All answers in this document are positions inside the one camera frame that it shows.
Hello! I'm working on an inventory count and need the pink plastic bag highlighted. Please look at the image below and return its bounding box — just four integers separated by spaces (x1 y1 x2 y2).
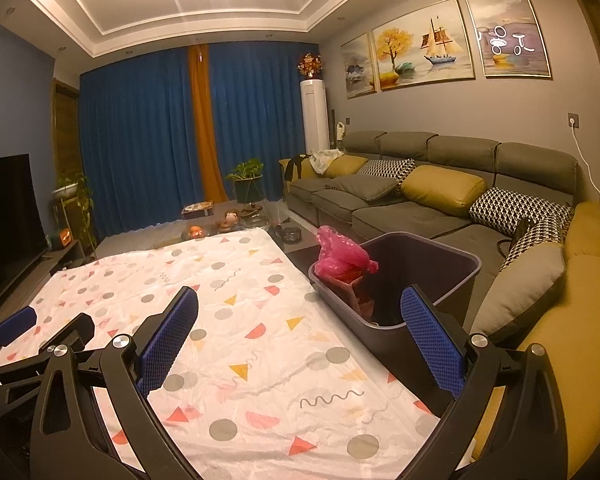
314 226 379 283

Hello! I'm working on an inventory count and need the dark grey trash bin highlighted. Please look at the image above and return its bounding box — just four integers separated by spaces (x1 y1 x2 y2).
307 231 484 361

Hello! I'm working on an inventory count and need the dark TV cabinet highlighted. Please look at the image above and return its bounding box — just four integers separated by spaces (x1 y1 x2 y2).
0 240 86 321

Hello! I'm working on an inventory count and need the black television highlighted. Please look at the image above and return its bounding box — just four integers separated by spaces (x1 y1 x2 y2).
0 154 47 301

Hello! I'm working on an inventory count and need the plant on stand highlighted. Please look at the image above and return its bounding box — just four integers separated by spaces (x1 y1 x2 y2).
52 172 97 254

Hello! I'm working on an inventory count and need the grey sectional sofa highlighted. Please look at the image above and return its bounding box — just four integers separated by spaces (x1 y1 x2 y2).
280 131 600 479

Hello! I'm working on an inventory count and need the large grey pillow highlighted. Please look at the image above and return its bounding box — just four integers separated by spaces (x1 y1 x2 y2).
470 242 566 348

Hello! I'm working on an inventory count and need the patterned white tablecloth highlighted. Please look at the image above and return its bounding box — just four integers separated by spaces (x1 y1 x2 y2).
0 229 438 479

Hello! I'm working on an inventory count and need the blue curtain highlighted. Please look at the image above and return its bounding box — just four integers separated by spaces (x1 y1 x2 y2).
79 41 320 237

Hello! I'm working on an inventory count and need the orange curtain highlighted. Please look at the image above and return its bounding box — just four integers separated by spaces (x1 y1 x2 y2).
187 44 228 203

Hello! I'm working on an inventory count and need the potted green plant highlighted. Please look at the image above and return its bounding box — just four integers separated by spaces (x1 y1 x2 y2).
225 157 264 204

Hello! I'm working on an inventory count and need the patterned black white cushion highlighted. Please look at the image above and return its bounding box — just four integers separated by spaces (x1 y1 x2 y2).
469 188 574 270

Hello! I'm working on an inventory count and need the yellow cushion near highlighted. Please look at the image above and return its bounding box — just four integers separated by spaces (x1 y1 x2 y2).
401 165 488 218

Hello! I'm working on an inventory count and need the yellow cushion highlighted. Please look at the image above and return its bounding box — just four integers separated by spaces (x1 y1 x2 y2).
324 154 367 179
401 165 488 218

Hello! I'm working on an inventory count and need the grey cushion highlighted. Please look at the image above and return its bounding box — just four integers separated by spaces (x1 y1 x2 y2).
326 174 398 203

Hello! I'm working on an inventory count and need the far patterned cushion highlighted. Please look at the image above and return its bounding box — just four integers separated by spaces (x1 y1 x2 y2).
358 158 416 184

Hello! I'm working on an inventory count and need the yellow cushion far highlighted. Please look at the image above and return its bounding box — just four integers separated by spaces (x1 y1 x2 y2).
324 154 367 179

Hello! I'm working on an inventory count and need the white standing air conditioner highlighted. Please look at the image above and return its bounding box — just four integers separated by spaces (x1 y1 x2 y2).
300 79 329 155

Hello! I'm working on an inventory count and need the flower decoration on conditioner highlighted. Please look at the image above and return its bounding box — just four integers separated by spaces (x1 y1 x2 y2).
298 52 323 79

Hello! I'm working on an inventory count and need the white charging cable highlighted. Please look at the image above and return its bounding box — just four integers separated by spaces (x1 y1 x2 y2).
570 118 600 231

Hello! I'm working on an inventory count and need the triptych wall painting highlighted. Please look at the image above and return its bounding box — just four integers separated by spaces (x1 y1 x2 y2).
340 0 552 99

